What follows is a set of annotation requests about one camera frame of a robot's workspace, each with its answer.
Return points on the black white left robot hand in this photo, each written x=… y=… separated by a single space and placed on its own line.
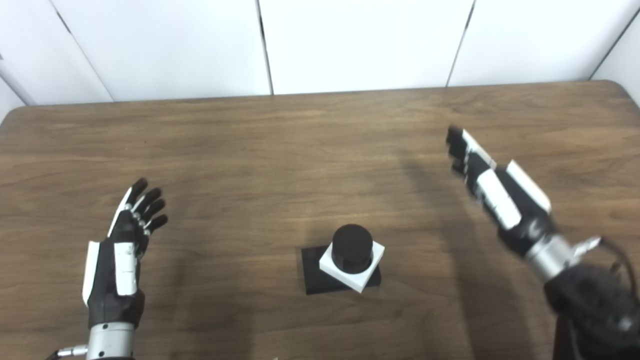
x=112 y=280

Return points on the black peg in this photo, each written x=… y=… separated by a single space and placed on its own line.
x=351 y=247

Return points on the white square piece with hole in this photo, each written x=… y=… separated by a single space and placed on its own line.
x=350 y=280

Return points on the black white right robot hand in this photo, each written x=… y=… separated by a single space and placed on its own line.
x=515 y=205

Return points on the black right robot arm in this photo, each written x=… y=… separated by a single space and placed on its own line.
x=595 y=310

